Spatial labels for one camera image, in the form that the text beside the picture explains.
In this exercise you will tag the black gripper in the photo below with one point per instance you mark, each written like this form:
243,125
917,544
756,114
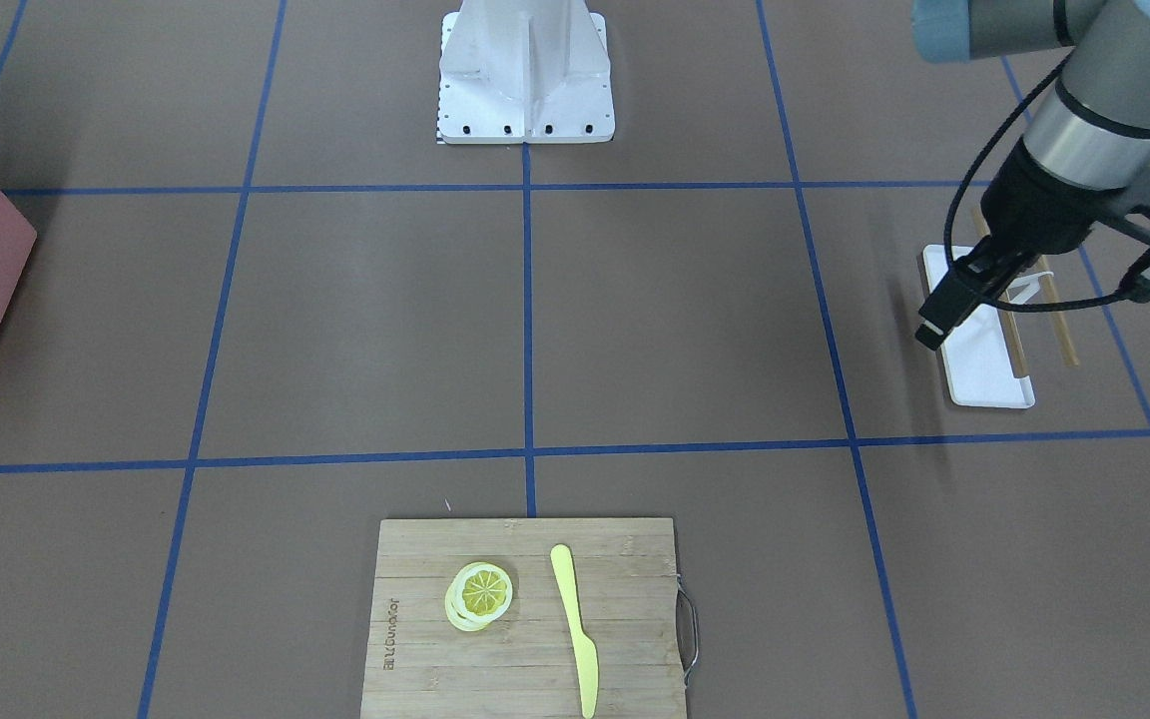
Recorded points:
1042,211

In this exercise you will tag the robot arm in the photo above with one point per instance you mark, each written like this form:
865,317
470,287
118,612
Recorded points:
1083,161

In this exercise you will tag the white paper chopstick band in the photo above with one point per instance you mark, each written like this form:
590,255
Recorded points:
1026,288

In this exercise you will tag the wooden chopstick far from tray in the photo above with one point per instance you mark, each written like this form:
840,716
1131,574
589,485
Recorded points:
1058,318

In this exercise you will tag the white rectangular tray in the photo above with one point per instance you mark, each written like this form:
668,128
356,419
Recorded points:
976,365

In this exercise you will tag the bamboo cutting board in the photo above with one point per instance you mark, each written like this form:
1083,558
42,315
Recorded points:
522,665

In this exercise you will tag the yellow plastic knife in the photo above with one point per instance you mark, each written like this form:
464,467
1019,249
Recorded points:
583,647

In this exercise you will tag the yellow lemon slice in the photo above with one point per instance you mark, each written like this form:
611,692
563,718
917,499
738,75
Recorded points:
478,595

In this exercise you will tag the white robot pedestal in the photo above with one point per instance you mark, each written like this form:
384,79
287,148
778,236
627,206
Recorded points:
514,72

